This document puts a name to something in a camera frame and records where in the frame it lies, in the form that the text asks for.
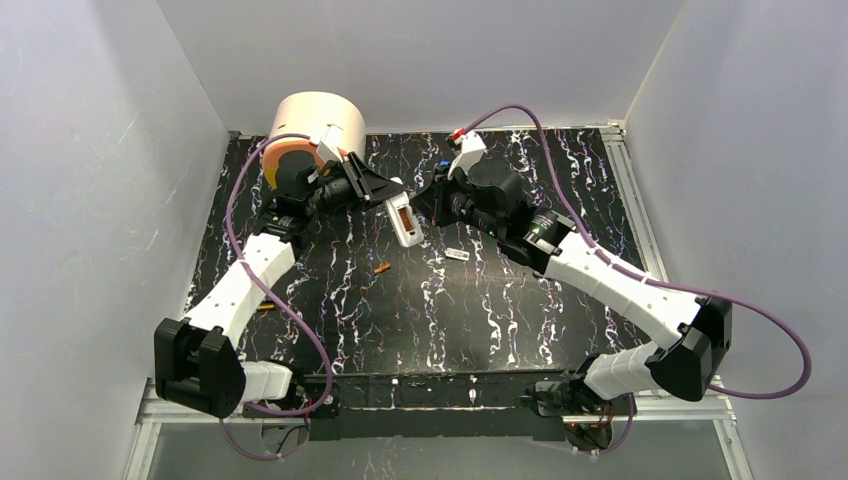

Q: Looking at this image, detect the aluminium frame rail right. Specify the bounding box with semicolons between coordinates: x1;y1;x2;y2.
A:
599;123;666;278

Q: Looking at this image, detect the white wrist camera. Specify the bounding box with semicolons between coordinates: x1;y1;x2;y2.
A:
447;129;487;180
315;124;344;170

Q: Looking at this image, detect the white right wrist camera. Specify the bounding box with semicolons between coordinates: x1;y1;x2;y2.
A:
447;129;487;180

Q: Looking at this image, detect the black base bar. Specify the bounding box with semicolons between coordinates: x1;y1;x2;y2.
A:
310;370;587;441

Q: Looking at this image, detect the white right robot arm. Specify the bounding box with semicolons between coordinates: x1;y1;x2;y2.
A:
411;162;732;402

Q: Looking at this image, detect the cream cylindrical drum container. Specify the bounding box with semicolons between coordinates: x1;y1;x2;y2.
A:
261;91;366;190

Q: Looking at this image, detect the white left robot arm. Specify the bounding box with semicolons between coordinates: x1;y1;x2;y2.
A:
154;152;420;419

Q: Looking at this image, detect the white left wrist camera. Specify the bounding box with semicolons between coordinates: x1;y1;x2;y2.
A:
315;124;344;170

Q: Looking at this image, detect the small white buttoned remote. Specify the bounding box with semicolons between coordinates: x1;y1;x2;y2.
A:
383;186;424;248

